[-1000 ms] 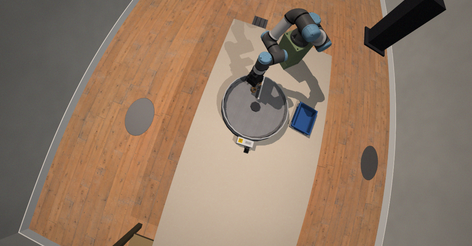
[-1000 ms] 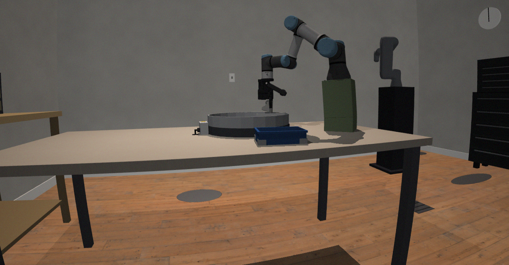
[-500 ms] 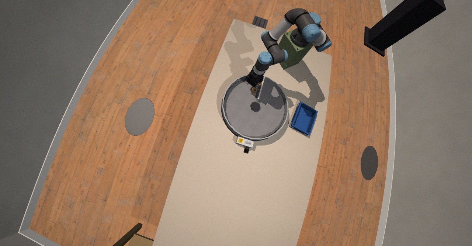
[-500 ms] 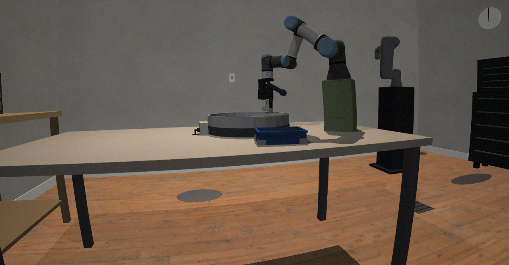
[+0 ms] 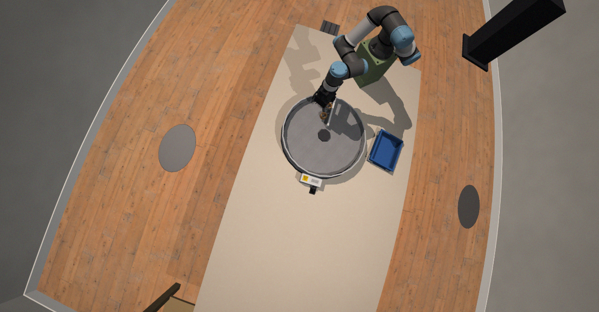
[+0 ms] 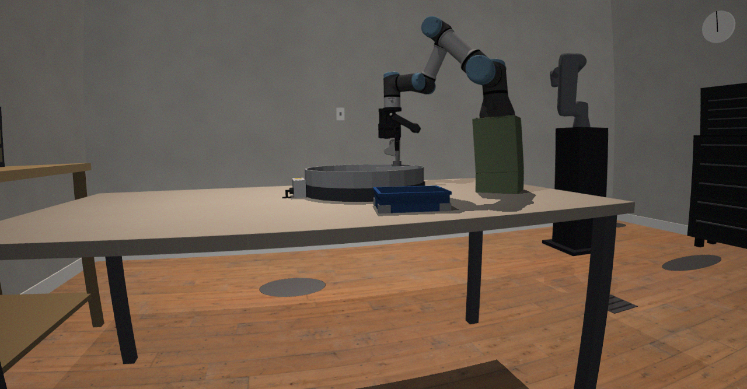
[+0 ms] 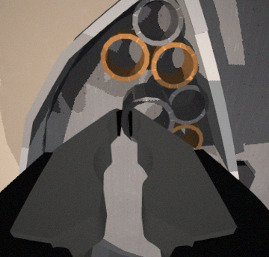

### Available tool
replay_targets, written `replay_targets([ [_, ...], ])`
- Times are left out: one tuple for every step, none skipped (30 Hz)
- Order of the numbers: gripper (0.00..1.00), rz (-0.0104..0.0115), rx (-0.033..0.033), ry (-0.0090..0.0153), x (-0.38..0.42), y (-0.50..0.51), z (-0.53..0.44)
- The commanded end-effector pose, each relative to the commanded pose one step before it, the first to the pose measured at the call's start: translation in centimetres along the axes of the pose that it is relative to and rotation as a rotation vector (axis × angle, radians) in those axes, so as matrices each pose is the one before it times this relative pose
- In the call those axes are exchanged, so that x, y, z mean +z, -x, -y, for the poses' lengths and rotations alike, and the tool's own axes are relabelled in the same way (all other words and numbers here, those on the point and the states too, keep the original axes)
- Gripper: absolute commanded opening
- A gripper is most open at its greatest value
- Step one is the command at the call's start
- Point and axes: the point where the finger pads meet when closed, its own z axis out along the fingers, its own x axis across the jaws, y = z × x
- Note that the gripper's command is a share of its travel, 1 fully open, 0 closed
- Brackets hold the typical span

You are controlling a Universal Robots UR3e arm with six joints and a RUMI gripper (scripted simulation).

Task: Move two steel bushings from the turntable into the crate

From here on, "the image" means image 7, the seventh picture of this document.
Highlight bronze bushing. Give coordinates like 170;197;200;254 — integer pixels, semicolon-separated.
149;39;198;88
172;123;203;149
101;30;149;81

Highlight grey metal bushing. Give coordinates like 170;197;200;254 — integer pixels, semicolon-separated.
163;79;209;125
121;83;176;143
132;0;184;46

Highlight grey round turntable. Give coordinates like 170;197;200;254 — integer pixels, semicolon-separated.
19;0;269;257

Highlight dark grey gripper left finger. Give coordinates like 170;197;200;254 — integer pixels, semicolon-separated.
0;108;122;257

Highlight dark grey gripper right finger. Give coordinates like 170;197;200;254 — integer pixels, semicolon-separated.
128;108;269;257

